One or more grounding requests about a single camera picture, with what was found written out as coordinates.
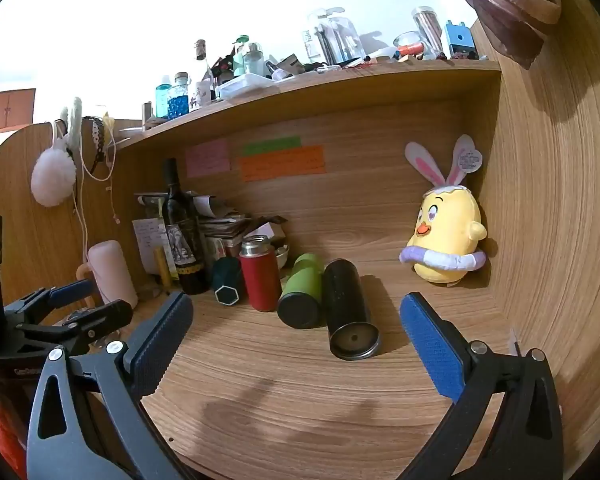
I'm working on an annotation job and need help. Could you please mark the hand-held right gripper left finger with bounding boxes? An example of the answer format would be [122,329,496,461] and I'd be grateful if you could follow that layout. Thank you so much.
[26,291,196,480]

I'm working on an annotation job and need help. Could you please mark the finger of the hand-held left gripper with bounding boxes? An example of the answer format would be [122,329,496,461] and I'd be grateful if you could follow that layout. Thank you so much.
[2,279,100,328]
[15,300,134,357]

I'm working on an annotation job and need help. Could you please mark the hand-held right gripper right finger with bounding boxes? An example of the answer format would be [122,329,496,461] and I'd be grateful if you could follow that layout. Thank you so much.
[397,291,564,480]

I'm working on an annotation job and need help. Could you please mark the black cylindrical cup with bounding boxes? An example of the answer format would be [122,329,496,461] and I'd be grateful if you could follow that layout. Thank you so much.
[322,258,382,362]

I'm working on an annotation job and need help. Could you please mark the pink cylindrical cup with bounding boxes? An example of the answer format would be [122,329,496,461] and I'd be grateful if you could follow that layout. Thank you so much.
[88,240,139,311]

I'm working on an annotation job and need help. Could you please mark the red thermos cup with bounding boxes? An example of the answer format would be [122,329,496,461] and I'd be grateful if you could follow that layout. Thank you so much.
[238,234,284,312]

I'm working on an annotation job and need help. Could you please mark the green cylindrical cup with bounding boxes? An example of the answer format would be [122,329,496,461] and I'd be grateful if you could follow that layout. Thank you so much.
[277,253,326,330]

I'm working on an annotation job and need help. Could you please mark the yellow stick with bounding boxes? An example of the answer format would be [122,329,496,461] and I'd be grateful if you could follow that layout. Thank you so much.
[153,248,172,286]

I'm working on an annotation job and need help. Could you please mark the dark green hexagonal bottle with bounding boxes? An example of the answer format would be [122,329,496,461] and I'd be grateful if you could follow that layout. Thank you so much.
[211,256,244,307]

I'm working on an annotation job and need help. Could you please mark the white handwritten note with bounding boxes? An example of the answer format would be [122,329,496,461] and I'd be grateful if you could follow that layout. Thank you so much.
[132,217,168,276]

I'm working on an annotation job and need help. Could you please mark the dark wine bottle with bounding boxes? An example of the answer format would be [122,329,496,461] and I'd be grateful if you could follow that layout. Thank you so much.
[161,158,212,296]

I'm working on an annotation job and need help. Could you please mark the white fluffy earmuffs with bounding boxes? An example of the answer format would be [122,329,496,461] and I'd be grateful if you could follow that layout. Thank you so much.
[31,96,83,207]

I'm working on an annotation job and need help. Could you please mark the yellow chick plush toy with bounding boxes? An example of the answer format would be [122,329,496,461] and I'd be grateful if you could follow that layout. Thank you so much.
[399,134,488,288]

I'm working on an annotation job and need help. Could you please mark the stack of papers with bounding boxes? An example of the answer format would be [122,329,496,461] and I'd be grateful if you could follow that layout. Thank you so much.
[135,191,253,261]

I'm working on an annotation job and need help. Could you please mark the black dotted headband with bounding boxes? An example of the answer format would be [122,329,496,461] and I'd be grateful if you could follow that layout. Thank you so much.
[82,116,112,181]

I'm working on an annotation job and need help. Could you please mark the brown wooden cabinet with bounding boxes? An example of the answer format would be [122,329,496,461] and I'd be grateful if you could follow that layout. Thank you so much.
[0,89,36,137]

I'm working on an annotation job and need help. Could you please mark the pink sticky note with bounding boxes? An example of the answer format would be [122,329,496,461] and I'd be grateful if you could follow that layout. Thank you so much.
[185,139,231,178]

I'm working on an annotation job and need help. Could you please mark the orange sticky note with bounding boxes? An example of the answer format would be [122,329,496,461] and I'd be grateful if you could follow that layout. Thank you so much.
[238,145,327,182]

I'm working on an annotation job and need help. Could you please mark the teal bottle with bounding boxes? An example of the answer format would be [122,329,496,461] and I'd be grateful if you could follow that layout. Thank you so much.
[155,76,173,118]

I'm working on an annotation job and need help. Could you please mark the blue liquid bottle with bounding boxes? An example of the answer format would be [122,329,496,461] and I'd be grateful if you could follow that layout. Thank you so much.
[167,72,190,120]

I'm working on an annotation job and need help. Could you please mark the green sticky note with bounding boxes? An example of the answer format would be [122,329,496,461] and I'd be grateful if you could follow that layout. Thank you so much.
[241,136,302,157]

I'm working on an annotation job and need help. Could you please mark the white plastic tray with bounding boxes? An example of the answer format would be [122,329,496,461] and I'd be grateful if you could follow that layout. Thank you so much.
[215,73,281,101]

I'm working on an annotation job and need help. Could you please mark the wooden shelf board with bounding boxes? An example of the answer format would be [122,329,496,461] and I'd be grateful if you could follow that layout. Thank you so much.
[115,59,502,151]

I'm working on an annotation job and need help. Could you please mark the green capped bottle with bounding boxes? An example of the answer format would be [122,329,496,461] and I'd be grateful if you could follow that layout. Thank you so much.
[232,35,251,77]

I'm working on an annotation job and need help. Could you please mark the clear glass jar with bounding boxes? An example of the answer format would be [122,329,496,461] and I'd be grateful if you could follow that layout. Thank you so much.
[243,42,266,76]

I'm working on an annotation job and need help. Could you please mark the glass bowl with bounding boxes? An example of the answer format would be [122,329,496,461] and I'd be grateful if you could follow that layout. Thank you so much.
[394,31,426,56]

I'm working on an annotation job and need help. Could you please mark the blue box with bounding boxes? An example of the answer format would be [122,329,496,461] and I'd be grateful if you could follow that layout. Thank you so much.
[445,21,477,59]

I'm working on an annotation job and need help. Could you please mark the glass jar of sticks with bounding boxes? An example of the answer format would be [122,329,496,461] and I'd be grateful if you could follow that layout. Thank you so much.
[412,6,448,58]

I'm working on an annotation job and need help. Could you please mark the clear plastic container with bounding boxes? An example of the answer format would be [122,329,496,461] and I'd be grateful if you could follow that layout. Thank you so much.
[302,7,366,66]

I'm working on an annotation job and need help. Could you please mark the white cable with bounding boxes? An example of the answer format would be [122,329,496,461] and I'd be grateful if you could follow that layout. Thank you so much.
[72,150,119,261]

